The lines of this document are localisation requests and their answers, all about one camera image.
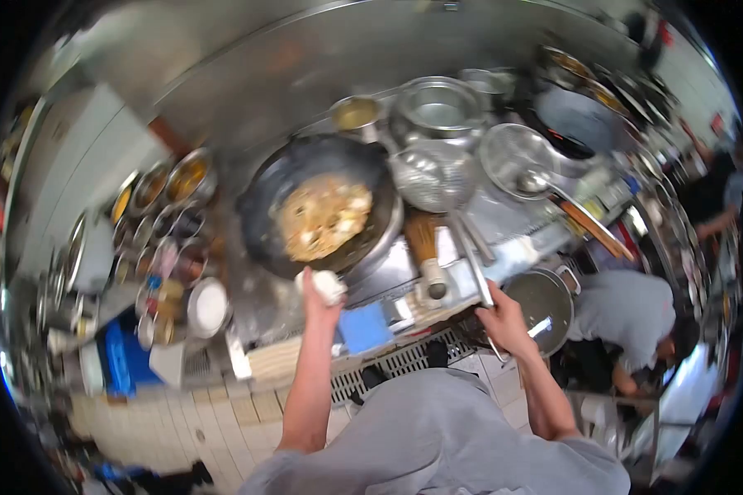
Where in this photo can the grey wok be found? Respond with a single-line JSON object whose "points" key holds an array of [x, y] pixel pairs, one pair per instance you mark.
{"points": [[579, 120]]}

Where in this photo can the person's right fingers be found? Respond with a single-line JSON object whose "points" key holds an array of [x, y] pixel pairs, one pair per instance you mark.
{"points": [[500, 296]]}

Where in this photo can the blue crate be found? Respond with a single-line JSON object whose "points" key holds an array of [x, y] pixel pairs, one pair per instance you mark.
{"points": [[124, 362]]}

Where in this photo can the long metal ladle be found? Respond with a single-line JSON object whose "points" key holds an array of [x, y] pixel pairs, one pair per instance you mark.
{"points": [[473, 260]]}

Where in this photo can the person's left hand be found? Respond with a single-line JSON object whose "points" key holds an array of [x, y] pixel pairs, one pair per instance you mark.
{"points": [[319, 312]]}

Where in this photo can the blue cloth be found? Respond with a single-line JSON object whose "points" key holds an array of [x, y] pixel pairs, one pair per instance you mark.
{"points": [[365, 328]]}

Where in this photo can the bamboo wok brush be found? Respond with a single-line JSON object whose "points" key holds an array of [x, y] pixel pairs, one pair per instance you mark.
{"points": [[422, 241]]}

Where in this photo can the white cloth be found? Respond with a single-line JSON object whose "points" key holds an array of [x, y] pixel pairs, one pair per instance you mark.
{"points": [[328, 286]]}

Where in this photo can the row of metal dishes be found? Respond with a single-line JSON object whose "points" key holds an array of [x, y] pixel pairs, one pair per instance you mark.
{"points": [[600, 83]]}

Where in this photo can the small steel oil pot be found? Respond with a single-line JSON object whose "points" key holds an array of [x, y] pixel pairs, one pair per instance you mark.
{"points": [[356, 114]]}

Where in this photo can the white round bowl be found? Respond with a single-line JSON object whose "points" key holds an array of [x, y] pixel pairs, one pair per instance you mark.
{"points": [[208, 306]]}

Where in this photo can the black wok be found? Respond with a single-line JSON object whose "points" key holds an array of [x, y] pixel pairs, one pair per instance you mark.
{"points": [[272, 204]]}

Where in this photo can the round flat metal strainer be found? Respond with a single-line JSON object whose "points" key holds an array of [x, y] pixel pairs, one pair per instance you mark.
{"points": [[511, 151]]}

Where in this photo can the person's right hand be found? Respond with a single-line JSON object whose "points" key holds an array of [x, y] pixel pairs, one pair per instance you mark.
{"points": [[508, 325]]}

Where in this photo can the fried food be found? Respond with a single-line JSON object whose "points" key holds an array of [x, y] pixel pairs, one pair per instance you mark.
{"points": [[322, 216]]}

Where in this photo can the large steel pot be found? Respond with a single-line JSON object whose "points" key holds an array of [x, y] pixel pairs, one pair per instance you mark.
{"points": [[436, 111]]}

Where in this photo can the white container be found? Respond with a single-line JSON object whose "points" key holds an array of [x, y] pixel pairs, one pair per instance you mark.
{"points": [[167, 365]]}

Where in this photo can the floor drain grate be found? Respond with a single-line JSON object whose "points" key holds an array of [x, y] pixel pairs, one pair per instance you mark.
{"points": [[402, 362]]}

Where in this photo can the person's left fingers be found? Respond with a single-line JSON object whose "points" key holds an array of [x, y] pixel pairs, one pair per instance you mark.
{"points": [[308, 281]]}

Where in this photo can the person's body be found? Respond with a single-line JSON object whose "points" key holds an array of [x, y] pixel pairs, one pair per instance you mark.
{"points": [[433, 439]]}

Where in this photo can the group of seasoning bowls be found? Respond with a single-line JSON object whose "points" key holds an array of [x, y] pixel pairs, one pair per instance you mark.
{"points": [[161, 223]]}

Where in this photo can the person's right thumb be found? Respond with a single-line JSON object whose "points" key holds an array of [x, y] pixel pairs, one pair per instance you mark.
{"points": [[486, 315]]}

